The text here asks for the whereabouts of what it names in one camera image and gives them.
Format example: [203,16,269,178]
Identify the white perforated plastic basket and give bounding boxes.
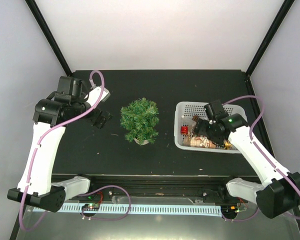
[174,101,247,154]

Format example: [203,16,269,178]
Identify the small green christmas tree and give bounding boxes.
[120,97,160,146]

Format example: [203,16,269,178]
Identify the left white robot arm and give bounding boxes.
[7,76,111,213]

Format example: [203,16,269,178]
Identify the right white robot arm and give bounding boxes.
[194,100,300,219]

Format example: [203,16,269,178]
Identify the beige fabric sack ornament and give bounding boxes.
[183,135,216,149]

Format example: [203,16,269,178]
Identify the brown pine cone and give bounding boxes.
[192,115,200,122]

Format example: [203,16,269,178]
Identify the gold bow ornament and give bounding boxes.
[223,140,233,150]

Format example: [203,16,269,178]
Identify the red gift box ornament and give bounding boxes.
[180,125,189,136]

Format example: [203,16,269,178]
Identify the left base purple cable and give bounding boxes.
[80,184,132,222]

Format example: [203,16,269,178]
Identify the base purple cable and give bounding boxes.
[80,184,132,222]
[221,199,261,223]

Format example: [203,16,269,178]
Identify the white slotted cable duct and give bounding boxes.
[32,202,223,218]

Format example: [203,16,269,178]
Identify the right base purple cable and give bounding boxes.
[221,199,261,223]

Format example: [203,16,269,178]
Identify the left black frame post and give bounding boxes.
[25,0,73,76]

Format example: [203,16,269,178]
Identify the black frame post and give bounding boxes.
[25,0,73,76]
[245,0,295,77]

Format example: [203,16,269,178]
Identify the right black frame post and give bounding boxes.
[245,0,295,77]

